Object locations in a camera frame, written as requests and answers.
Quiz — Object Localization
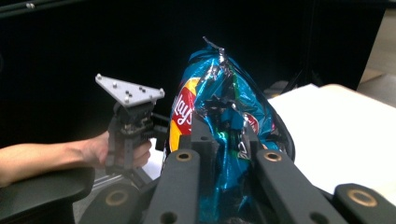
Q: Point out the blue chip bag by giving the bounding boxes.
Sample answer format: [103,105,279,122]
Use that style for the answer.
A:
[163,36,281,224]

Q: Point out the dark metal frame bar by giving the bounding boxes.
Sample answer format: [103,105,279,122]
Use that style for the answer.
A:
[0,0,82,15]

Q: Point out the black curtain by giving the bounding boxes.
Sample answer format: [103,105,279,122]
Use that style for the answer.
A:
[0,0,387,150]

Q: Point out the aluminium floor rail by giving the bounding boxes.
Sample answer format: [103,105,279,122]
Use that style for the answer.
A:
[92,174,126,191]

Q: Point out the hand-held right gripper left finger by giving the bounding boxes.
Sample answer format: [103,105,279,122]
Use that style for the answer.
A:
[178,113,219,175]

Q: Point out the dark grey rounded pad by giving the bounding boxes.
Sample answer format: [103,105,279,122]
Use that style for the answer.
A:
[0,167,96,224]

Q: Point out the light wooden table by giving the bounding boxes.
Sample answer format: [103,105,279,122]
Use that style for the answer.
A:
[318,83,396,110]

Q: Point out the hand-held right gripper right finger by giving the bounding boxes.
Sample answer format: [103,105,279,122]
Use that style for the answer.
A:
[241,121,266,161]

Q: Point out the white table cover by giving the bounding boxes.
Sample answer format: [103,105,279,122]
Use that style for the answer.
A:
[141,83,396,204]

